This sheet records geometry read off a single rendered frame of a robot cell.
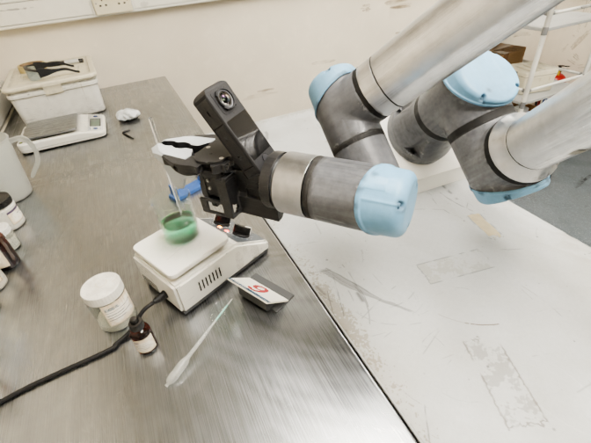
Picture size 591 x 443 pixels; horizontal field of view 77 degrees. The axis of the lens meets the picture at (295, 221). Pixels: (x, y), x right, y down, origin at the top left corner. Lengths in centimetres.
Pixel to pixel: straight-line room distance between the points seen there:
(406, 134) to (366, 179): 45
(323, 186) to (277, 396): 29
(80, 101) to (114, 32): 44
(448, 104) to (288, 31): 153
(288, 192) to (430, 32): 22
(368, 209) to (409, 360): 26
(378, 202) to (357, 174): 4
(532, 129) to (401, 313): 32
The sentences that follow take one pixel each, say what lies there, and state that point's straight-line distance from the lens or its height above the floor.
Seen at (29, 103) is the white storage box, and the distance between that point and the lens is 167.
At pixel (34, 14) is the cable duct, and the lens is 193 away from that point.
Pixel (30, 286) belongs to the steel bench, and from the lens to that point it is 86.
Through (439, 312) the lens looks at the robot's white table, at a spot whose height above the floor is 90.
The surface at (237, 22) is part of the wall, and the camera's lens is 206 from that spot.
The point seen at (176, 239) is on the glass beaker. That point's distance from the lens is 63.
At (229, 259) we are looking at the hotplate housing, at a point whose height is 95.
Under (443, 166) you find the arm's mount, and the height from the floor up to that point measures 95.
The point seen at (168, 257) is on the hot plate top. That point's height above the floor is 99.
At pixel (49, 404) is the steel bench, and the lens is 65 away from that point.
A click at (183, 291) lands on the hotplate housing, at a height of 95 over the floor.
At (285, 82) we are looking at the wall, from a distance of 220.
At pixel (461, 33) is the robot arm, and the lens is 45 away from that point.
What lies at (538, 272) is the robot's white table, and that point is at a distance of 75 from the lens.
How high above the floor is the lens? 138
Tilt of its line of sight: 37 degrees down
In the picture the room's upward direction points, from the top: 5 degrees counter-clockwise
